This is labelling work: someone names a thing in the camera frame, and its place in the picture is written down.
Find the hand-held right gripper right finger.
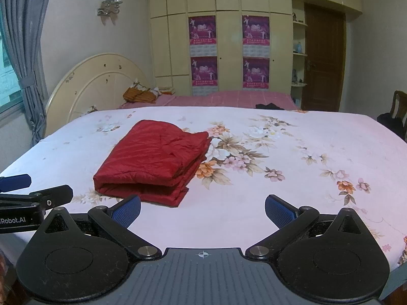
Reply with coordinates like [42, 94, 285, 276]
[245, 194, 376, 260]

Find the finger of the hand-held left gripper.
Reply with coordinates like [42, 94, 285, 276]
[0, 184, 74, 212]
[0, 173, 32, 193]

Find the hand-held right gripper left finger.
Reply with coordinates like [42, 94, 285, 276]
[32, 194, 163, 260]

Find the red down jacket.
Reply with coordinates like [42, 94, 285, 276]
[93, 120, 213, 208]

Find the white floral bed sheet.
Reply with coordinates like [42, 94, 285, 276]
[0, 106, 407, 269]

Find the window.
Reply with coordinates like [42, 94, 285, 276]
[0, 34, 25, 114]

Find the cream round headboard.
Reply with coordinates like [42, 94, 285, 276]
[45, 53, 149, 138]

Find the orange patterned cloth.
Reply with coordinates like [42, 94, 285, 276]
[123, 82, 176, 104]

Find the pink plaid bed sheet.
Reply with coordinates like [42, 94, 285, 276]
[119, 90, 298, 110]

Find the grey blue curtain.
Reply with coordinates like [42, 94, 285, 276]
[0, 0, 56, 147]

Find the grey blue mattress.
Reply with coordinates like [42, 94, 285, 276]
[380, 257, 407, 297]

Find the cream corner shelf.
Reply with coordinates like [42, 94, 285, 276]
[290, 2, 309, 100]

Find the brown wooden door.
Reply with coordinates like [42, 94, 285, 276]
[300, 3, 347, 113]

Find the cream wardrobe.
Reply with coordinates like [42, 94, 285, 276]
[147, 0, 363, 96]

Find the purple wall poster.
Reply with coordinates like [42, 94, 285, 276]
[242, 14, 270, 58]
[190, 56, 219, 96]
[188, 15, 217, 57]
[242, 57, 270, 90]

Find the silver wall lamp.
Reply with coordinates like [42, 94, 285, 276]
[96, 0, 124, 17]

